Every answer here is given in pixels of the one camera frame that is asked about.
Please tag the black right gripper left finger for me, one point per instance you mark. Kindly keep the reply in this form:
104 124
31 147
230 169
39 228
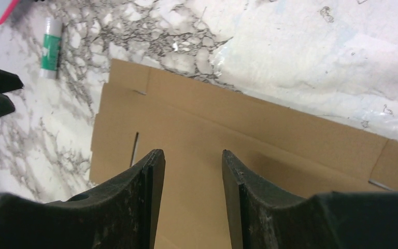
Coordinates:
122 212

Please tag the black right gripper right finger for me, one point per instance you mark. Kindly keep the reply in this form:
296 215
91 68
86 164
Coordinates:
263 215

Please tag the brown cardboard box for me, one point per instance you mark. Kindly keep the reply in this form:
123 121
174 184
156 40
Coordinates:
143 108

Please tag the green white glue stick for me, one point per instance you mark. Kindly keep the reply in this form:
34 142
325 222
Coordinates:
50 48

